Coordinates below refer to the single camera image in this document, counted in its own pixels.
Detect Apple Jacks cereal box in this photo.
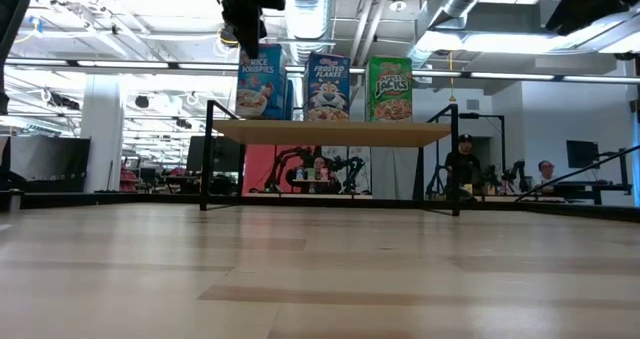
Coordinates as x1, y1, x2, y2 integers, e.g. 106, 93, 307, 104
366, 55, 414, 124

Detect red panel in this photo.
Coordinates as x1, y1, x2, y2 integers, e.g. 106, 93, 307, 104
243, 145, 314, 195

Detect black computer monitor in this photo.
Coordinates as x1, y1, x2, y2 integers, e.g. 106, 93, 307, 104
566, 139, 600, 169

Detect person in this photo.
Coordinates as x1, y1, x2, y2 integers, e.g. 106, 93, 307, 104
299, 156, 331, 195
444, 133, 484, 200
534, 159, 556, 185

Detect silver metal bracket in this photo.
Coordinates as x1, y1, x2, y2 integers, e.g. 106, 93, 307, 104
0, 188, 25, 213

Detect red cart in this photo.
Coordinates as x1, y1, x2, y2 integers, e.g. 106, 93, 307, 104
118, 166, 140, 193

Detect black background desk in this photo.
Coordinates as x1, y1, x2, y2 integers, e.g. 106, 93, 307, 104
547, 178, 634, 206

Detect long ceiling light strip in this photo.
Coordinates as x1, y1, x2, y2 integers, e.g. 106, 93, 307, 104
4, 57, 640, 85

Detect dark background screen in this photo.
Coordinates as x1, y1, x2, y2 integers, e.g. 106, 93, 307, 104
185, 135, 241, 174

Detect wooden shelf with black frame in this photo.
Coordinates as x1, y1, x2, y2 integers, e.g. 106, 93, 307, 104
199, 99, 461, 218

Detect Frosted Flakes cereal box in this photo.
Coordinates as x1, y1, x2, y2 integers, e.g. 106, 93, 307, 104
302, 52, 351, 123

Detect white curtain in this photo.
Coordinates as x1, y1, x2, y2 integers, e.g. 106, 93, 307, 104
369, 146, 421, 200

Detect corrugated silver ceiling duct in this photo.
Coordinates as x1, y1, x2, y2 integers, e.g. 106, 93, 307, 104
284, 0, 334, 65

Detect dark gray partition panel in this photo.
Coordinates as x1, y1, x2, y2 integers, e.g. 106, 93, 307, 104
8, 136, 92, 194

